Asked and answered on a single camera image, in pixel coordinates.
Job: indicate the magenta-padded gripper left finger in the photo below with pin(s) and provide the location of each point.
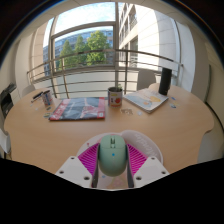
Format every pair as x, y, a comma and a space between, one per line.
75, 170

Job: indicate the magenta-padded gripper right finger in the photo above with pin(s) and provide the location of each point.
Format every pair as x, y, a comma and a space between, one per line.
148, 170

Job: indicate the mint green computer mouse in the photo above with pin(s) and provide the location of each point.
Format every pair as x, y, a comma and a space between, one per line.
112, 156

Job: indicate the red and grey magazine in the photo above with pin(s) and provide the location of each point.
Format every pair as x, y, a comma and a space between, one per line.
78, 109

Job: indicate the small printed card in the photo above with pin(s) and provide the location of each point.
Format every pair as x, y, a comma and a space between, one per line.
47, 115

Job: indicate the light illustrated booklet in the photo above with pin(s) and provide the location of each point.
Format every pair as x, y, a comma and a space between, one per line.
145, 99

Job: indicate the white chair with wooden legs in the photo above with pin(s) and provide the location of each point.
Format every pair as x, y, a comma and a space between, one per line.
4, 141

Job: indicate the white red-print tin can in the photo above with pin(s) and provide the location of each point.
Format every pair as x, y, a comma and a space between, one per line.
47, 98

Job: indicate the small printed tin can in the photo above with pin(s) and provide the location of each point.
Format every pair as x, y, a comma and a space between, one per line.
115, 97

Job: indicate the black upright speaker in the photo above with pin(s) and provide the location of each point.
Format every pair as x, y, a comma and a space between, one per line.
165, 81

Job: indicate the black and grey printer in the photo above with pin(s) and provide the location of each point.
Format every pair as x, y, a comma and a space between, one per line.
6, 100

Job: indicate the grey metal balcony railing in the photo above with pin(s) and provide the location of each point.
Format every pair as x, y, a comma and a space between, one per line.
100, 51

